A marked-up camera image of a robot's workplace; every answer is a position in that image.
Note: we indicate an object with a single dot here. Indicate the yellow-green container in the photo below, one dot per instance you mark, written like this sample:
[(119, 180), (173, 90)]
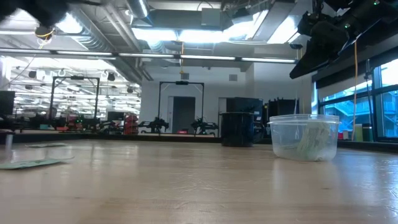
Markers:
[(358, 132)]

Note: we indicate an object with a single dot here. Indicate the clear plastic container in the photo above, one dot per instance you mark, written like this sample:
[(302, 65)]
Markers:
[(284, 137)]

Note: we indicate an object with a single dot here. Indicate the black background robot arm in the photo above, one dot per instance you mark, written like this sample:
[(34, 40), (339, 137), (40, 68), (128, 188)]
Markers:
[(203, 125), (157, 124)]

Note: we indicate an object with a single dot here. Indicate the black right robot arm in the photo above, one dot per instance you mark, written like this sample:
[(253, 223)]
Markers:
[(373, 18)]

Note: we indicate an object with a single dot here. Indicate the black background rig frame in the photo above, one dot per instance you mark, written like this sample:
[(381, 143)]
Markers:
[(76, 77), (182, 82)]

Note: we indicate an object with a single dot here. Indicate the grey ceiling box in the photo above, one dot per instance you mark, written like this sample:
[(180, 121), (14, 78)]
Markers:
[(211, 17)]

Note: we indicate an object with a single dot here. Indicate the window with dark frame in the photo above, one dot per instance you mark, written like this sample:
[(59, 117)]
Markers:
[(388, 109)]

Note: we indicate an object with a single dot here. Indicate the silver ventilation duct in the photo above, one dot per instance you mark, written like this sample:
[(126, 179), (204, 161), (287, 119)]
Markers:
[(93, 34), (138, 7)]

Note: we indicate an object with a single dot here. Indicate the black monitor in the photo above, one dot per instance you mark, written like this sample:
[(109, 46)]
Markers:
[(6, 102)]

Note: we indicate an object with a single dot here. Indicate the long black light bar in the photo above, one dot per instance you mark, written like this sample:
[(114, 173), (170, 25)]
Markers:
[(205, 57)]

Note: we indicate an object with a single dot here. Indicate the black dome camera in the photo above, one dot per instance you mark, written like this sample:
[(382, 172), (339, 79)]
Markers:
[(295, 46)]

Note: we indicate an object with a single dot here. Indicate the dark green container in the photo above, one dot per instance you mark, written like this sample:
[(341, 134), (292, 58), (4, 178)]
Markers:
[(367, 133)]

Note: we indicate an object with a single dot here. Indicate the black thin stand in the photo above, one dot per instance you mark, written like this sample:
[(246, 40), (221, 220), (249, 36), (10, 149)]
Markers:
[(368, 93)]

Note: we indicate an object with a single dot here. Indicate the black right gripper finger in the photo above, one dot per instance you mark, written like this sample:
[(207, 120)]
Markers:
[(314, 59)]

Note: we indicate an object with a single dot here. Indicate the grey metal post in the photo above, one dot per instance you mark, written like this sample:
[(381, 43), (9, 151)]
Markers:
[(9, 140)]

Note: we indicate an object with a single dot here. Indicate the dark doorway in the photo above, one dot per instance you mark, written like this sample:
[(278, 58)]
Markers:
[(183, 113)]

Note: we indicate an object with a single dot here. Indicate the black cup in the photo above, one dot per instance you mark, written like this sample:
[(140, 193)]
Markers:
[(237, 129)]

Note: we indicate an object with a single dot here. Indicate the grey wall vent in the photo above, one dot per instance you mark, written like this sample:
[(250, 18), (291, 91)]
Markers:
[(185, 76), (233, 77)]

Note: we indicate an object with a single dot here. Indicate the red storage bins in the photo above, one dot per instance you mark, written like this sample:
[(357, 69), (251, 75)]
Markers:
[(132, 124)]

